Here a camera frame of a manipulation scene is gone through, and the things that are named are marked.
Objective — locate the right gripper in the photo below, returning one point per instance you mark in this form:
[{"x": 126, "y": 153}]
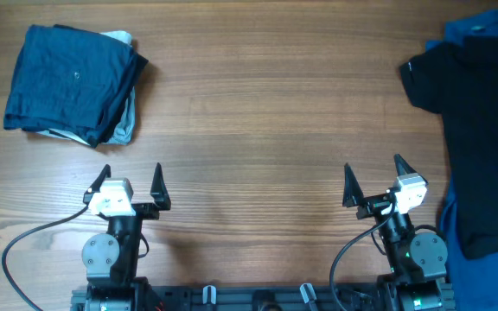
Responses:
[{"x": 354, "y": 197}]

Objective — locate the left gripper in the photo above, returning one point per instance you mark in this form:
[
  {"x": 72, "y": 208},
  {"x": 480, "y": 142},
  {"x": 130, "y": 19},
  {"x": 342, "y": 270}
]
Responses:
[{"x": 149, "y": 212}]

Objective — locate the folded navy blue garment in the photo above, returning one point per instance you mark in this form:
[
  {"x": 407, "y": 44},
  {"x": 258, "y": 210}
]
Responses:
[{"x": 73, "y": 80}]

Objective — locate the black polo shirt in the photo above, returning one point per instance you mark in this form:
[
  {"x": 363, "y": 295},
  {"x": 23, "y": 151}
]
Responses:
[{"x": 460, "y": 83}]

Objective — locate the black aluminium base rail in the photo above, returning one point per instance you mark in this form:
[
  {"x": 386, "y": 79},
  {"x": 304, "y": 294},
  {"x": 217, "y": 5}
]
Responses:
[{"x": 353, "y": 296}]

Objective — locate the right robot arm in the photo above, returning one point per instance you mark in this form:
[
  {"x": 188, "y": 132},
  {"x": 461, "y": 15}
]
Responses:
[{"x": 417, "y": 255}]

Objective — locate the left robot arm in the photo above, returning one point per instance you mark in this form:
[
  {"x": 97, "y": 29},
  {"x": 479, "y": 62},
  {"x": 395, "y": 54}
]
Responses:
[{"x": 111, "y": 258}]

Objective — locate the blue polo shirt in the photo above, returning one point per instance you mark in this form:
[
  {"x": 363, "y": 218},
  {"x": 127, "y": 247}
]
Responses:
[{"x": 475, "y": 281}]

